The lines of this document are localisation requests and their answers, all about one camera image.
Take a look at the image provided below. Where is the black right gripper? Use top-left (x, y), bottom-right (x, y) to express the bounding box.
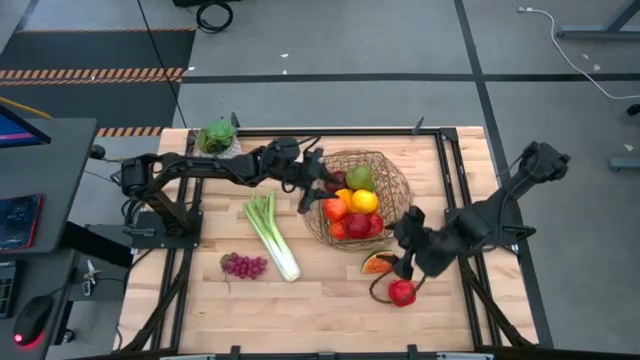
top-left (380, 204), bottom-right (459, 281)

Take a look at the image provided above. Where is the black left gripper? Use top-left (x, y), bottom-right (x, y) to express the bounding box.
top-left (259, 137), bottom-right (346, 215)

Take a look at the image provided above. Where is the dark maroon plum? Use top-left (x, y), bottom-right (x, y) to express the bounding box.
top-left (324, 170), bottom-right (349, 194)

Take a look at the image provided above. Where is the watermelon slice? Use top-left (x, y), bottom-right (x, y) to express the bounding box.
top-left (360, 249), bottom-right (400, 275)

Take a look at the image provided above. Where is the orange red peach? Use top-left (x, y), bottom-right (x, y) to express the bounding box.
top-left (322, 197), bottom-right (349, 224)

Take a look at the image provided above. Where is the green pear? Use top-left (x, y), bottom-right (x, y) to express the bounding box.
top-left (345, 164), bottom-right (376, 192)

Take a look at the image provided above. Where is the yellow lemon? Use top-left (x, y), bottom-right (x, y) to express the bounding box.
top-left (352, 188), bottom-right (380, 215)

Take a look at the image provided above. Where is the red orange tomato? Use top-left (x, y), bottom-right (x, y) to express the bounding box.
top-left (328, 221), bottom-right (350, 242)

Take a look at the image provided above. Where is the dark red apple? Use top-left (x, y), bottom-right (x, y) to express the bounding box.
top-left (344, 213), bottom-right (372, 240)

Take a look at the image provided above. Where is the purple grape bunch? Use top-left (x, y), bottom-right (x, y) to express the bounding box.
top-left (219, 252), bottom-right (269, 294)

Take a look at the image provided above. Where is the green plant in white pot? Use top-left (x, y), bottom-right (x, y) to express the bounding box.
top-left (196, 118), bottom-right (241, 159)

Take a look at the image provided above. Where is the black box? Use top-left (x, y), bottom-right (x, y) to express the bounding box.
top-left (62, 222), bottom-right (134, 269)

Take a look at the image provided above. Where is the grey desk foot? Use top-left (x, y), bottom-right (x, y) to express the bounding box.
top-left (608, 157), bottom-right (640, 174)

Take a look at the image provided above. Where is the silver carabiner clip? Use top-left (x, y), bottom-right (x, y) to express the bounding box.
top-left (82, 259), bottom-right (104, 297)

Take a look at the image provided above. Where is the black hazard-striped floor mat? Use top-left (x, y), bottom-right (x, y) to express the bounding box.
top-left (0, 28), bottom-right (197, 139)

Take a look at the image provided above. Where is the black desk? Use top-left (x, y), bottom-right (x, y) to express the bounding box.
top-left (0, 117), bottom-right (99, 360)

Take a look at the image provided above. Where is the grey desk leg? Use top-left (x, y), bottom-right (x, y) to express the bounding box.
top-left (555, 0), bottom-right (640, 41)

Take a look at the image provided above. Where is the dark tablet with red edge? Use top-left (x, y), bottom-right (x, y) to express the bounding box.
top-left (0, 193), bottom-right (45, 251)

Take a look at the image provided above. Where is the computer monitor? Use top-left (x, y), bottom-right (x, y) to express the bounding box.
top-left (0, 102), bottom-right (52, 150)

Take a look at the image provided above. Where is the black computer mouse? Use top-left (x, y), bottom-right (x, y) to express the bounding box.
top-left (13, 294), bottom-right (55, 349)

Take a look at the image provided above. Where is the black keyboard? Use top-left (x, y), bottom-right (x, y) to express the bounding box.
top-left (0, 262), bottom-right (21, 320)

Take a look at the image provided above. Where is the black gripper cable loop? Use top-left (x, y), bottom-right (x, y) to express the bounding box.
top-left (368, 272), bottom-right (427, 306)

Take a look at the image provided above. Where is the wire mesh basket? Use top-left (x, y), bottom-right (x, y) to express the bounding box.
top-left (298, 157), bottom-right (415, 253)

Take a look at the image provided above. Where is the gold wire basket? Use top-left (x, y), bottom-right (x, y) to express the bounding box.
top-left (312, 149), bottom-right (405, 241)

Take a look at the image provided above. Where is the black aluminium table frame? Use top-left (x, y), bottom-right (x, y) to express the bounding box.
top-left (119, 115), bottom-right (539, 360)

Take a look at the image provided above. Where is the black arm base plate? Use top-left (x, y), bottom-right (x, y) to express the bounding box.
top-left (130, 209), bottom-right (204, 250)
top-left (444, 207), bottom-right (526, 247)

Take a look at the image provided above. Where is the coiled black cable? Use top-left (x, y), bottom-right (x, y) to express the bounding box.
top-left (195, 0), bottom-right (235, 35)

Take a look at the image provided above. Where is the long thin black cable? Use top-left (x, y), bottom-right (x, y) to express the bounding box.
top-left (136, 0), bottom-right (188, 129)

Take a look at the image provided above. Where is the white cable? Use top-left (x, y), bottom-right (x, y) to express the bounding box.
top-left (518, 5), bottom-right (640, 101)

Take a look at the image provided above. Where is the yellow cable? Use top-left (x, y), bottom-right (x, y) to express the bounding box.
top-left (0, 96), bottom-right (54, 120)

